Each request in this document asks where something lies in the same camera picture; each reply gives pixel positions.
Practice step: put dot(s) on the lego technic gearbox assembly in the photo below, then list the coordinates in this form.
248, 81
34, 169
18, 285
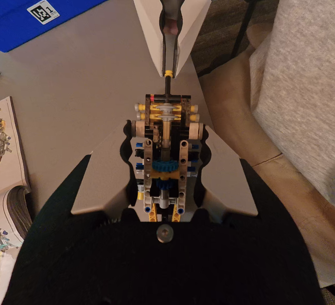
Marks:
167, 153

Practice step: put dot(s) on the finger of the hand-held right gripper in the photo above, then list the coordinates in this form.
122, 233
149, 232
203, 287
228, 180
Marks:
146, 9
196, 9

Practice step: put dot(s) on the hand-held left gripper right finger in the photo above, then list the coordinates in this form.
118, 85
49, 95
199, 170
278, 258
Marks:
226, 179

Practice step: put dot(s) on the lego instruction booklet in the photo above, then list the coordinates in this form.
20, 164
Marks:
11, 158

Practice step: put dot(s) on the beige sofa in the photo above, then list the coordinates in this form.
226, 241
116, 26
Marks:
235, 116

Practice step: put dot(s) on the dark brown rug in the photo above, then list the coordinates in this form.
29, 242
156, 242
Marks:
217, 35

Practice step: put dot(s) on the person's right hand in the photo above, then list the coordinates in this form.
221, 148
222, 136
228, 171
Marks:
172, 26

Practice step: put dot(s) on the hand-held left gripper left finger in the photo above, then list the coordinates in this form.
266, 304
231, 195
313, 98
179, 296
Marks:
104, 179

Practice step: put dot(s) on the black metal table leg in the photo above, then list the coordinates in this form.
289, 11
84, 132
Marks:
246, 25

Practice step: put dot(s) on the black lego axle yellow bush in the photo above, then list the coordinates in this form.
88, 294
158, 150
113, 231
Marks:
168, 85

